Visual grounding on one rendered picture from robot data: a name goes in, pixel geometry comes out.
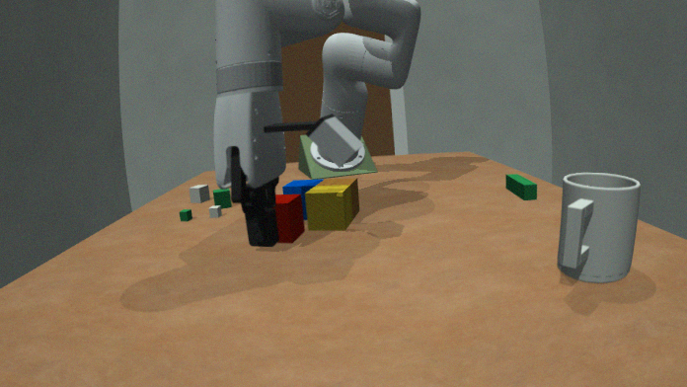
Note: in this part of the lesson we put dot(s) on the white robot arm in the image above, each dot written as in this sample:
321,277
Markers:
249,35

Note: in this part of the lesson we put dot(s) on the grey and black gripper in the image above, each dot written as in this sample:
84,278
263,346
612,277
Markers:
243,150

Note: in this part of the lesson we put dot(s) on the yellow cube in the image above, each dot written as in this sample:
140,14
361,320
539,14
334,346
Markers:
329,208

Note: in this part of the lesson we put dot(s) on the blue cube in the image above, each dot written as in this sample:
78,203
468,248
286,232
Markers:
301,187

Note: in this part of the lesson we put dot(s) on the grey mug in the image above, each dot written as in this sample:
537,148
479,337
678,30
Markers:
609,229

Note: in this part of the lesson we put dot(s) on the red cube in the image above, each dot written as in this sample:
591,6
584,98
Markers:
289,214

